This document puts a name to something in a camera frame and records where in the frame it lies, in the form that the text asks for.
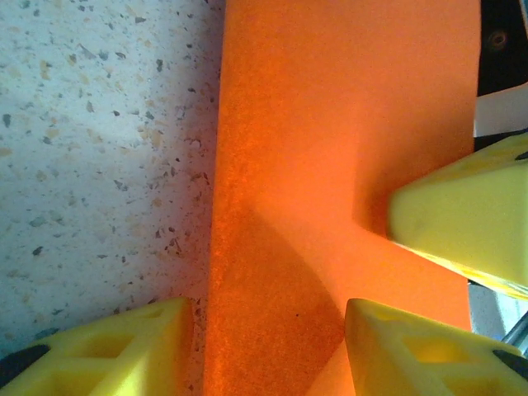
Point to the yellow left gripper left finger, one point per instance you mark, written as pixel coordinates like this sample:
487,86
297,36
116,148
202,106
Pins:
103,363

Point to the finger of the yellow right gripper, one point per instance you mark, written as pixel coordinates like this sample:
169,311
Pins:
495,284
462,214

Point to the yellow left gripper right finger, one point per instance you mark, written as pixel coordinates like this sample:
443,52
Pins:
412,363

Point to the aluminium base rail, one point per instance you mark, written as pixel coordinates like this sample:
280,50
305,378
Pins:
515,334

